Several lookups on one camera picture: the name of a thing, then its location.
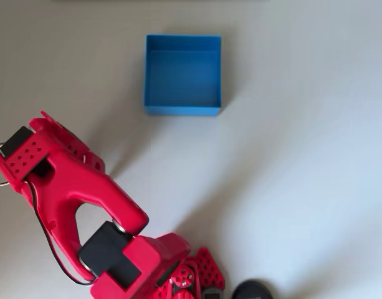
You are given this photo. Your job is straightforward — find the long thin servo cable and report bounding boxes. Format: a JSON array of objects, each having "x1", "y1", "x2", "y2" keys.
[{"x1": 27, "y1": 180, "x2": 97, "y2": 287}]

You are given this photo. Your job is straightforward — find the black round object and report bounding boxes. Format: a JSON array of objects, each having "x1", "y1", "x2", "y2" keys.
[{"x1": 231, "y1": 278, "x2": 274, "y2": 299}]

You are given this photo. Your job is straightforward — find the blue box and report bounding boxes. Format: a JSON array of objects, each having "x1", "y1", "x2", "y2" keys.
[{"x1": 143, "y1": 34, "x2": 222, "y2": 116}]

